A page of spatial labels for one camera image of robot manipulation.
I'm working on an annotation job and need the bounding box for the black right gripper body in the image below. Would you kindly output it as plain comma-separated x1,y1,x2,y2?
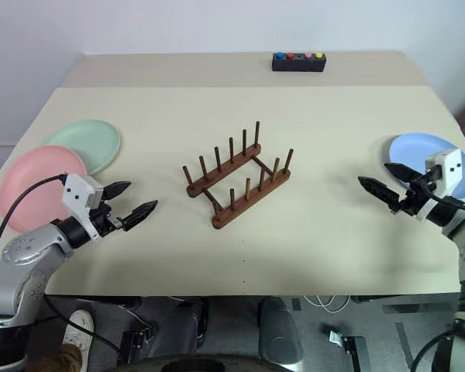
388,170,439,218

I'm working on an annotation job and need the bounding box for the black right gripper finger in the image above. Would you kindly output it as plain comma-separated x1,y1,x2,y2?
356,176,403,212
384,162,424,191

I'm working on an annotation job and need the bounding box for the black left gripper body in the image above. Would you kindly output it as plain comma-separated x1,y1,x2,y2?
87,202,127,236

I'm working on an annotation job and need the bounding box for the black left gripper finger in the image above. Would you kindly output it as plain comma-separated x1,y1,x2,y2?
102,180,133,202
121,199,159,233

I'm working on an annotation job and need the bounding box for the light blue plate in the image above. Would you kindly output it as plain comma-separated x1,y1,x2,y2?
387,132,465,202

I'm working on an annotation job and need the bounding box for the pale green plate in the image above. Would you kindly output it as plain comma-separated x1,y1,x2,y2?
42,119,123,177

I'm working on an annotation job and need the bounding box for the pink red plate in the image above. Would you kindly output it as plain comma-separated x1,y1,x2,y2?
0,145,90,234

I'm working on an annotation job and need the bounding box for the wooden dish rack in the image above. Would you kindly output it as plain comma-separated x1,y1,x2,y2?
181,120,296,230

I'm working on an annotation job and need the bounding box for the white sneaker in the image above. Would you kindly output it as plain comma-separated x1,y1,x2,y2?
61,308,95,371

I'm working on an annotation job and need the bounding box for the dark grey rounded housing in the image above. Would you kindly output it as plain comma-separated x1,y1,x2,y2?
257,295,305,366
153,296,211,363

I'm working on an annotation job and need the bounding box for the brown trouser leg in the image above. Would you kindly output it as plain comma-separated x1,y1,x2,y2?
26,343,83,372

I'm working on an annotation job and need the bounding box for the black button box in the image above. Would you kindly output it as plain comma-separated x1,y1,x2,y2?
271,51,327,74

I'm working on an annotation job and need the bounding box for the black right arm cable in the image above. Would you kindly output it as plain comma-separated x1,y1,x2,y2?
419,179,465,214

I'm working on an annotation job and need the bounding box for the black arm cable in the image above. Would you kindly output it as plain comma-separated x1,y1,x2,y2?
0,174,69,272
419,179,465,214

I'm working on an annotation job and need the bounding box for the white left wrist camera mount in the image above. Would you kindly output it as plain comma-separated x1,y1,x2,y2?
61,174,105,239

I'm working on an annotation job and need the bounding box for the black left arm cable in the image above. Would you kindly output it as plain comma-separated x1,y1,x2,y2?
0,174,69,272

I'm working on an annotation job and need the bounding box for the black boxy bracket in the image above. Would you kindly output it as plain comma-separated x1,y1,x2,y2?
119,328,157,366

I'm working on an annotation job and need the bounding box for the thin white cable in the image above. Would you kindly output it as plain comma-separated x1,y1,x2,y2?
301,294,352,315

